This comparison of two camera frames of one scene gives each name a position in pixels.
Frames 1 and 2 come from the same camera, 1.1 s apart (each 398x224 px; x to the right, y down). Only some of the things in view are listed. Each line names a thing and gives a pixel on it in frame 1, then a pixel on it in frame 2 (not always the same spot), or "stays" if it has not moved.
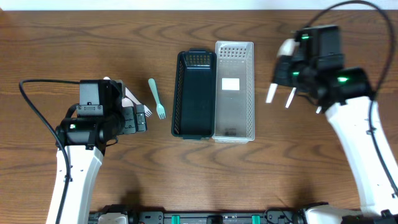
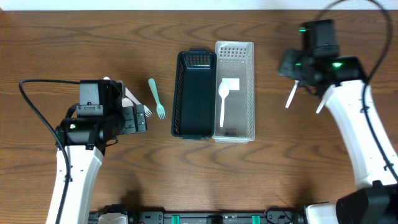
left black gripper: [134, 119] stays
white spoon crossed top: [318, 109] stays
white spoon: [290, 98] stays
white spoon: [271, 93] to [223, 91]
